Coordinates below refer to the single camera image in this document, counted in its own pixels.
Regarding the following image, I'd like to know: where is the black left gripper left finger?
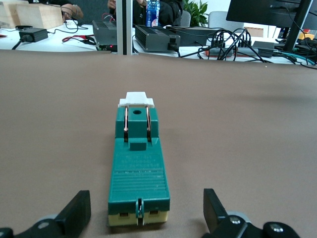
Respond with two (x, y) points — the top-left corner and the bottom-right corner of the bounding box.
(0, 190), (92, 238)

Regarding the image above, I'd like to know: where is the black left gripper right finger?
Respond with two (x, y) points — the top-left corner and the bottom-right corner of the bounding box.
(202, 188), (302, 238)

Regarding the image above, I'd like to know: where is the green load switch base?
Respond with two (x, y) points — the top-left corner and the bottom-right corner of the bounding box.
(106, 104), (171, 228)

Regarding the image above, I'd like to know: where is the white handle with copper blades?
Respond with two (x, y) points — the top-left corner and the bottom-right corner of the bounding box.
(118, 91), (156, 143)

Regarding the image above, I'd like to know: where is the orange grey power strip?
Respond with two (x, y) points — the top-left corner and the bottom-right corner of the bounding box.
(205, 47), (260, 58)

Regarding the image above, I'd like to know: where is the grey network hub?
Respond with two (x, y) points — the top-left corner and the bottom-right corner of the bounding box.
(252, 41), (275, 58)

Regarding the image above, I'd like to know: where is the flat black device box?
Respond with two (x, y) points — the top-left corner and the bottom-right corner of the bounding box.
(165, 25), (218, 47)

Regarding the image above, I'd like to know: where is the black power adapter brick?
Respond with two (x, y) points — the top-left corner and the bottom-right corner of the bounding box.
(18, 27), (49, 43)

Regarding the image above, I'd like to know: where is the black ribbed power supply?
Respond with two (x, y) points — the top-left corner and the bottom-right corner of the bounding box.
(135, 24), (181, 53)

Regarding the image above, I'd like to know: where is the grey office chair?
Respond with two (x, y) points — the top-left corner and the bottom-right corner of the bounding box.
(208, 10), (245, 32)

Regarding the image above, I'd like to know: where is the yellow object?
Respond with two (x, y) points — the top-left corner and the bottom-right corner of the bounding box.
(298, 31), (316, 41)

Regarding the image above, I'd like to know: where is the light wooden block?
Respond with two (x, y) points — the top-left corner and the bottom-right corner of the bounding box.
(16, 3), (64, 30)
(0, 0), (30, 29)

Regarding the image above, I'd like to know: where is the green potted plant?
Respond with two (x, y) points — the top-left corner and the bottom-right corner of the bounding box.
(183, 0), (209, 27)

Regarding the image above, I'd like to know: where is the black monitor stand pole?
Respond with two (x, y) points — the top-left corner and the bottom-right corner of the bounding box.
(283, 0), (313, 52)

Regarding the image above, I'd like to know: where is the blue water bottle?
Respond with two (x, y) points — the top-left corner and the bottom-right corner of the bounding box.
(145, 0), (160, 27)

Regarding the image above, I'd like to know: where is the black computer monitor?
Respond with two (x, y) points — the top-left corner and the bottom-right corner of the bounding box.
(225, 0), (317, 28)

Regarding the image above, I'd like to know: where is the red cable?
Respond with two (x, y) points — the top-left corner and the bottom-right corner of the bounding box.
(61, 34), (97, 46)

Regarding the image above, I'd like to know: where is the black cable bundle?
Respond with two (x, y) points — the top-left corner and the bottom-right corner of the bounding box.
(179, 27), (273, 64)

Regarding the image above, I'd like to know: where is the green cable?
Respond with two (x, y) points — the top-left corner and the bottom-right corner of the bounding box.
(273, 48), (317, 67)

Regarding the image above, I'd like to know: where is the aluminium camera post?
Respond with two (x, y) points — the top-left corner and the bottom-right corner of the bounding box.
(115, 0), (134, 56)

